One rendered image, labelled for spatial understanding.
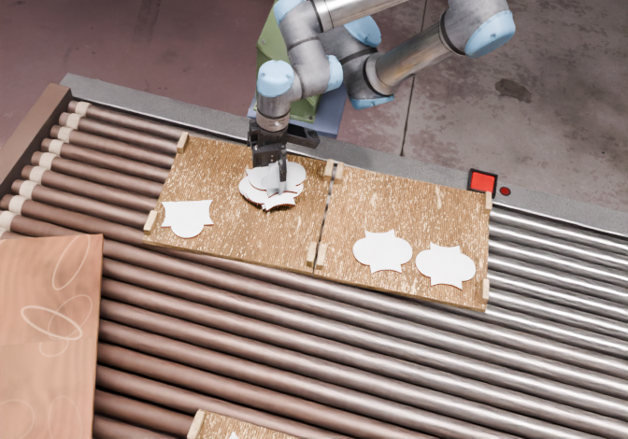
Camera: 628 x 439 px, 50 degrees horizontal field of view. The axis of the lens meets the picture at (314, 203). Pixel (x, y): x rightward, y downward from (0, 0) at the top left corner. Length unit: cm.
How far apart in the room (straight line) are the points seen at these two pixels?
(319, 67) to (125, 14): 241
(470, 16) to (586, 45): 261
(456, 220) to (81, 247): 90
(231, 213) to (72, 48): 211
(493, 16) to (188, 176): 83
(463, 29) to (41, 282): 104
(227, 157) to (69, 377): 71
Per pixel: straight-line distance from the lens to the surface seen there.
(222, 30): 368
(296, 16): 151
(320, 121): 199
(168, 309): 157
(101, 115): 196
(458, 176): 188
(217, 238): 164
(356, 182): 177
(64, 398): 138
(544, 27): 413
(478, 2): 154
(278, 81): 143
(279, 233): 165
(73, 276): 150
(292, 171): 172
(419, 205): 176
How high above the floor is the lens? 229
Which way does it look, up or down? 52 degrees down
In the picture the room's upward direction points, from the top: 8 degrees clockwise
